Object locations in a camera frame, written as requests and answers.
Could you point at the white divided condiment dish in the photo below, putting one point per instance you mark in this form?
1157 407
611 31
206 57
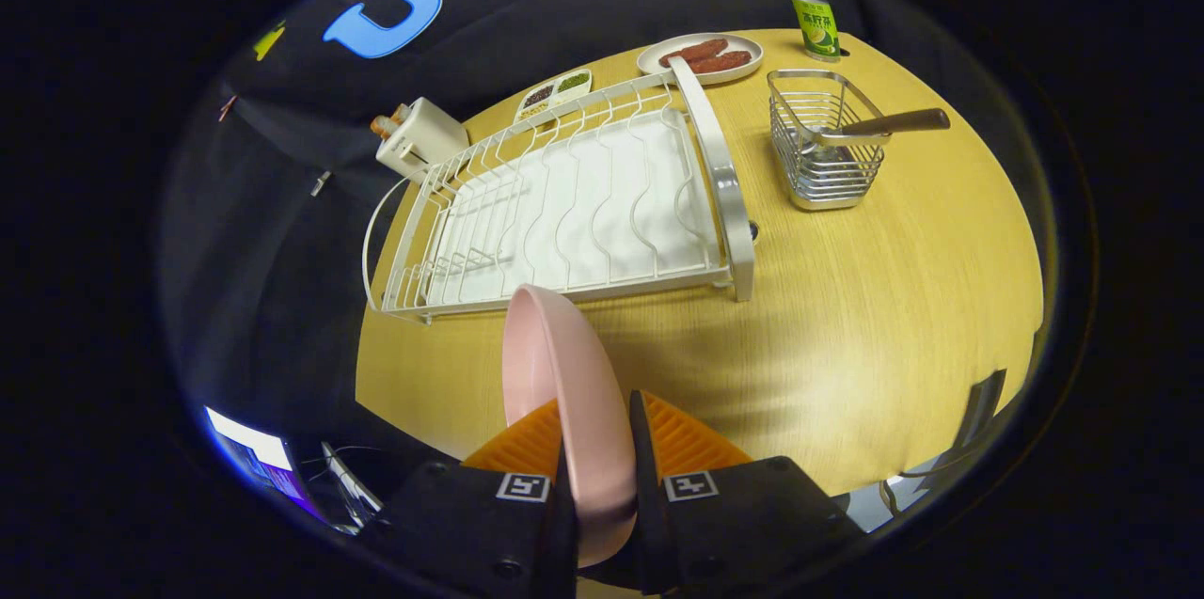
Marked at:
555 91

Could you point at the white device stand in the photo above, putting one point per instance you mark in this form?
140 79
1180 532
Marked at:
353 486

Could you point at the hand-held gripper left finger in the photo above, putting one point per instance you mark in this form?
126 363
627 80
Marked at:
470 524

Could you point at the red-brown sausage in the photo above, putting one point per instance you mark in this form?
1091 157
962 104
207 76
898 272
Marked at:
696 51
724 63

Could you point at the pink plate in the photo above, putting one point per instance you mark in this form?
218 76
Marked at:
583 411

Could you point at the beige round sausage plate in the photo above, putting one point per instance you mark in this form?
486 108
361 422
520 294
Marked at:
748 44

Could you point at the brown toast slice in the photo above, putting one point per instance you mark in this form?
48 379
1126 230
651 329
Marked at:
404 112
382 126

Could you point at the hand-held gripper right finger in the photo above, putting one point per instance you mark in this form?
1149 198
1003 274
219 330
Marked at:
734 524

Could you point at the small white tag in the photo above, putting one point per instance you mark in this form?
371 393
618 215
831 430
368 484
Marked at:
320 183

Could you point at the lit computer monitor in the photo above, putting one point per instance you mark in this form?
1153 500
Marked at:
254 453

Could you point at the green label drink bottle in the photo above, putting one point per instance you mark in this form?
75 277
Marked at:
815 21

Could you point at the white toaster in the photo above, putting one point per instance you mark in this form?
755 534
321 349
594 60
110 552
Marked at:
428 143

